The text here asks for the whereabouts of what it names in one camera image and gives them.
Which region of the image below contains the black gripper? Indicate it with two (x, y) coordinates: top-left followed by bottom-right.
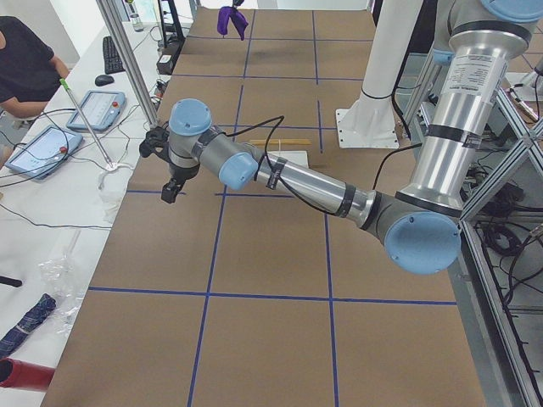
(161, 164), (199, 203)

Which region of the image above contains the purple towel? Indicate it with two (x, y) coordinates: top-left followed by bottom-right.
(216, 6), (249, 41)

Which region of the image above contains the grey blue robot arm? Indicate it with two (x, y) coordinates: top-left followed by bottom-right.
(162, 1), (542, 274)

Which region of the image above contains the wooden rack upper rod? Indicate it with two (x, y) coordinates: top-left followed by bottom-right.
(249, 138), (311, 146)

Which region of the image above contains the white rack base tray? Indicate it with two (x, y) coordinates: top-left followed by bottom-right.
(268, 150), (309, 168)

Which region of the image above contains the far teach pendant tablet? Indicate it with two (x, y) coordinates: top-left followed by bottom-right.
(80, 90), (126, 132)

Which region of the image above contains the teach pendant tablet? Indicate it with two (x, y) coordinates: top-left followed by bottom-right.
(5, 125), (83, 180)
(80, 90), (126, 132)

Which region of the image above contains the black power box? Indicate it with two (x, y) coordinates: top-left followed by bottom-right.
(156, 42), (182, 75)

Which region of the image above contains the black computer mouse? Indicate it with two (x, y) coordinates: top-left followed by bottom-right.
(94, 74), (115, 87)

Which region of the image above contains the near teach pendant tablet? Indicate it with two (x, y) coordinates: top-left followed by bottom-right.
(5, 125), (83, 180)

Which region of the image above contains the crumpled clear plastic wrap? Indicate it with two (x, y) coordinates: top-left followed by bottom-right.
(38, 229), (86, 337)

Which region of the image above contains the black keyboard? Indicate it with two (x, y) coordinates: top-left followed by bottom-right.
(102, 36), (125, 75)

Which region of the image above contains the metal stick green tip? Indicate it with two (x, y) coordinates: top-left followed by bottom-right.
(59, 78), (115, 171)

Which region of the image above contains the black monitor stand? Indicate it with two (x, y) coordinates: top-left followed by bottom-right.
(157, 0), (186, 47)

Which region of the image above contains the clear water bottle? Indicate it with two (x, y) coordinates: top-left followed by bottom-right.
(126, 0), (143, 32)

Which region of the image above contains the folded dark blue umbrella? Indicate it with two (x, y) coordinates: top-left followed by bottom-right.
(1, 293), (57, 359)

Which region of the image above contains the person in black shirt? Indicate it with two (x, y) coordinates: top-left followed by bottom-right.
(1, 16), (70, 119)

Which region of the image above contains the red cylinder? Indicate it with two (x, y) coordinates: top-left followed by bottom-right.
(1, 358), (55, 392)

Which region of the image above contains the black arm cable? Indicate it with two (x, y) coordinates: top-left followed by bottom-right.
(220, 114), (425, 213)

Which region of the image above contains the aluminium frame post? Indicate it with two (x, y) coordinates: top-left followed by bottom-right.
(97, 0), (158, 129)

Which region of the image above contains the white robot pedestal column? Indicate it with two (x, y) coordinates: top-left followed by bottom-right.
(336, 0), (423, 148)

